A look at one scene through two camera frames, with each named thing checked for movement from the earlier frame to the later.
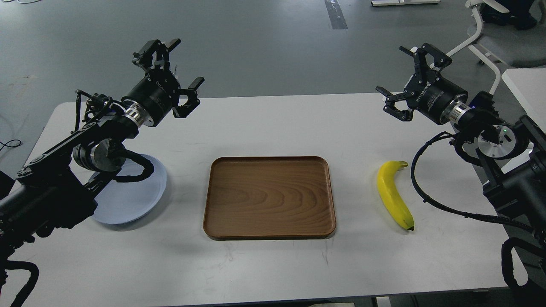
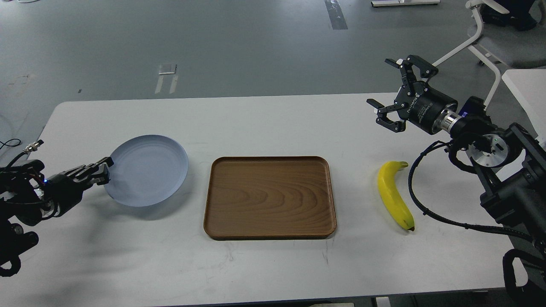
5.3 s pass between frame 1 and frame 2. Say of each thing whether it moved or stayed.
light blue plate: moved
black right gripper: moved
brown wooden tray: stayed
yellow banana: stayed
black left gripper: moved
